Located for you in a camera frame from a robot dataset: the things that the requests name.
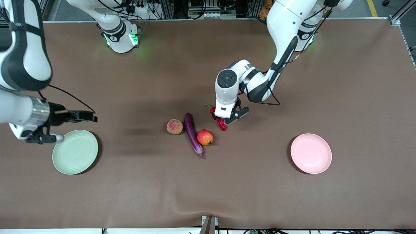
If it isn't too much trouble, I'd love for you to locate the purple eggplant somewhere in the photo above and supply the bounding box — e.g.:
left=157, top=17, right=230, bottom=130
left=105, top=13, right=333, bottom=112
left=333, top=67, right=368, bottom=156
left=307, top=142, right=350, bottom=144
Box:
left=184, top=112, right=205, bottom=160

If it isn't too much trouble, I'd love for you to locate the white power strip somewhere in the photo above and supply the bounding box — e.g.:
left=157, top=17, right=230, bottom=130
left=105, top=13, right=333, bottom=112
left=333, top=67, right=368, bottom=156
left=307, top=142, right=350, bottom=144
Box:
left=202, top=11, right=237, bottom=19

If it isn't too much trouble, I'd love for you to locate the bag of orange items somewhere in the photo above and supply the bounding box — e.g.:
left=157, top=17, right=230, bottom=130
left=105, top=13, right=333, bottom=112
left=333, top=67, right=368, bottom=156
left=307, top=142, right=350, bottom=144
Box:
left=259, top=0, right=275, bottom=19

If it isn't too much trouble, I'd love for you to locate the pink plate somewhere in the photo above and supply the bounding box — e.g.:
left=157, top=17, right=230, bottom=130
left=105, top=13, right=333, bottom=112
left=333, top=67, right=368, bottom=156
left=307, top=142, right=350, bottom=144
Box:
left=290, top=133, right=332, bottom=175

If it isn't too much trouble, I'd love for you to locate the red chili pepper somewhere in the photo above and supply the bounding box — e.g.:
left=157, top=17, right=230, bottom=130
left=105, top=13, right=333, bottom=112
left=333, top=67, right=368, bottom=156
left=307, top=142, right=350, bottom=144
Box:
left=204, top=104, right=227, bottom=131

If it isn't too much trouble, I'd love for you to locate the pink-yellow peach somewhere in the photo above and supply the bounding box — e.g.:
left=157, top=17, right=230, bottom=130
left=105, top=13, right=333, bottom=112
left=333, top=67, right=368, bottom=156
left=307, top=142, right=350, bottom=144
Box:
left=166, top=119, right=183, bottom=135

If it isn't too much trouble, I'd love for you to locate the brown table mat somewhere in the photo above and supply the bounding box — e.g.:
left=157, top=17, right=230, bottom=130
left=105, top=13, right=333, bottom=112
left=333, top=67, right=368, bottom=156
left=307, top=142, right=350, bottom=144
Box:
left=0, top=19, right=416, bottom=229

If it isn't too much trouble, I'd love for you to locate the light green plate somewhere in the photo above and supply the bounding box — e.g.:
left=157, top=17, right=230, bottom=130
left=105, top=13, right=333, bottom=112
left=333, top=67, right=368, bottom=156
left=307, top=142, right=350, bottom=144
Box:
left=52, top=130, right=99, bottom=175

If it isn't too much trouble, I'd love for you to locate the grey metal bracket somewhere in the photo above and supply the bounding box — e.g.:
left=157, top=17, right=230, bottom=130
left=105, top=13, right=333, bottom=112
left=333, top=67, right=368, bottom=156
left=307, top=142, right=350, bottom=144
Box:
left=200, top=215, right=219, bottom=234

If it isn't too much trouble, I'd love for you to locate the red apple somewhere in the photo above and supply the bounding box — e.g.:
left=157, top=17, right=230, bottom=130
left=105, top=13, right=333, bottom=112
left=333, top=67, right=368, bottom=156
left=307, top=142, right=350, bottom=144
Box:
left=197, top=129, right=214, bottom=146

